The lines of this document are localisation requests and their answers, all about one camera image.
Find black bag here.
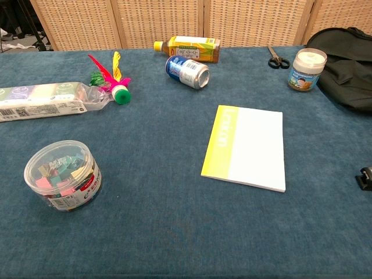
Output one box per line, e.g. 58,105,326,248
305,26,372,114

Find woven rattan folding screen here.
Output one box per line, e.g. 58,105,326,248
29,0,372,52

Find black tripod stand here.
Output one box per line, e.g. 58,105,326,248
17,0,55,52

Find yellow tea bottle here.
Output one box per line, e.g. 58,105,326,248
153,35,221,64

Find plastic jar with white lid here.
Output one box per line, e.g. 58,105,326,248
288,48,328,92

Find pack of pastel tissues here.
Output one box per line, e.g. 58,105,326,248
0,81,115,123

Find clear tub of binder clips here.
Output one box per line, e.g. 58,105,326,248
23,139,103,213

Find blue table cloth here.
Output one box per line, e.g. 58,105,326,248
0,45,372,279

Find black handled scissors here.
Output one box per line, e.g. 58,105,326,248
267,45,291,70

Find colourful feather shuttlecock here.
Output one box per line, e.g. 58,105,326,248
88,51,133,106

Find yellow and white notebook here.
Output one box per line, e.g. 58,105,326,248
200,105,287,193

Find blue and silver drink can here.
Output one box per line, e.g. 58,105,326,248
165,55,210,90

